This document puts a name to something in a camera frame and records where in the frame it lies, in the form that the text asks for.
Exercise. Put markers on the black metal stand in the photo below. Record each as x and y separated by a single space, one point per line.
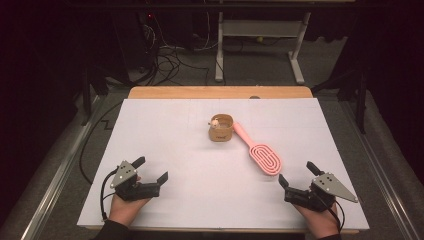
87 96
361 106

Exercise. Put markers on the white metal desk frame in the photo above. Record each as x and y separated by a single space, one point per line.
263 28

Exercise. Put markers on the white board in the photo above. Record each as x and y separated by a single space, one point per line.
200 186

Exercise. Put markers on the dark computer tower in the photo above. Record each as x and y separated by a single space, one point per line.
133 43

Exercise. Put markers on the small beige figurine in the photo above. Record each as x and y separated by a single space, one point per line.
214 124

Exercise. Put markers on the aluminium rail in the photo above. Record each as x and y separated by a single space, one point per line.
383 176
56 176

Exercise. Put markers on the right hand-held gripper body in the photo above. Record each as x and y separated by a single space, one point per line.
325 186

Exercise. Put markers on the person's right hand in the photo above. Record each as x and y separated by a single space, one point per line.
321 223

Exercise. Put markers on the wooden cup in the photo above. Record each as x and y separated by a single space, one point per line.
220 135

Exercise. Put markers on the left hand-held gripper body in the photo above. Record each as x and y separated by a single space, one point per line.
125 175

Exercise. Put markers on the person's left hand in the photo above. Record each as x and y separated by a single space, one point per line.
123 210

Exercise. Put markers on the yellow-green ball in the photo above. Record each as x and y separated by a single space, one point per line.
260 39

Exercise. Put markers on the wooden table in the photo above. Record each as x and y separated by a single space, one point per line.
186 92

